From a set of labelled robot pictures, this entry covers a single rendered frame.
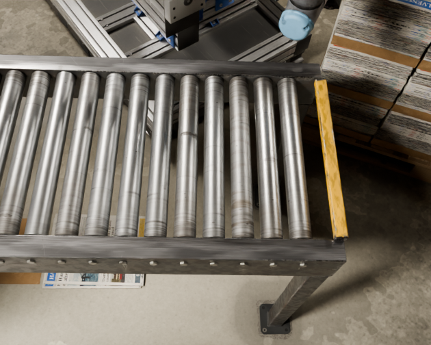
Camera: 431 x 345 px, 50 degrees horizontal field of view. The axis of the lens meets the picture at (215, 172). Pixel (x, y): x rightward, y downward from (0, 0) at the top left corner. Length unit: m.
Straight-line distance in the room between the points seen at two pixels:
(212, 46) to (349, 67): 0.68
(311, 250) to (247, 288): 0.81
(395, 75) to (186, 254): 1.02
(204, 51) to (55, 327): 1.26
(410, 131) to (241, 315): 0.95
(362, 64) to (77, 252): 1.13
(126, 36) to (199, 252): 1.36
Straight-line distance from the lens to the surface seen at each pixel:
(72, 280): 1.85
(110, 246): 1.01
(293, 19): 1.07
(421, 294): 1.99
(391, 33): 1.58
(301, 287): 1.24
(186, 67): 1.25
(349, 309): 1.87
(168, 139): 1.12
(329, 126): 1.16
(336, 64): 1.70
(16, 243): 1.07
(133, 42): 2.14
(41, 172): 1.12
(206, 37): 2.14
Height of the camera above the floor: 1.74
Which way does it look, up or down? 62 degrees down
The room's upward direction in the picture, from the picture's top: 5 degrees clockwise
